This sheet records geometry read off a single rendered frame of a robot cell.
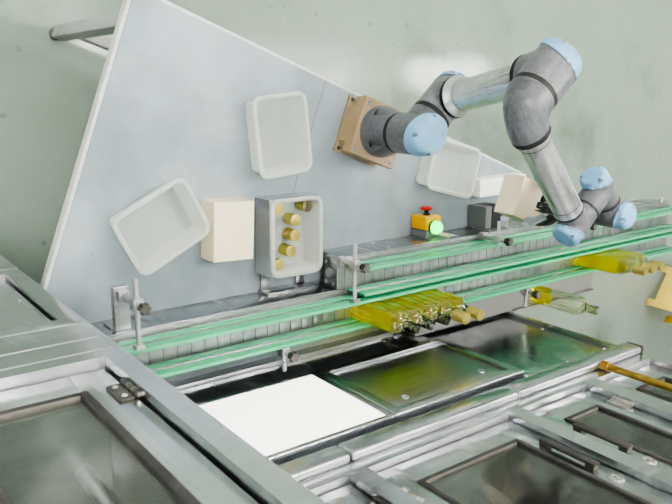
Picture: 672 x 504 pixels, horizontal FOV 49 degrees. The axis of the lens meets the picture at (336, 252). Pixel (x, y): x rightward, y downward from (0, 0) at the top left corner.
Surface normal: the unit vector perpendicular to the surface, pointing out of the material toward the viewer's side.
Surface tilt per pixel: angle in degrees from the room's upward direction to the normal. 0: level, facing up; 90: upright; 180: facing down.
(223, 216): 0
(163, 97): 0
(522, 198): 0
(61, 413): 90
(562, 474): 90
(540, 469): 90
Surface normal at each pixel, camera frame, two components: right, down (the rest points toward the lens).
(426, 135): 0.50, 0.27
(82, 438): 0.00, -0.97
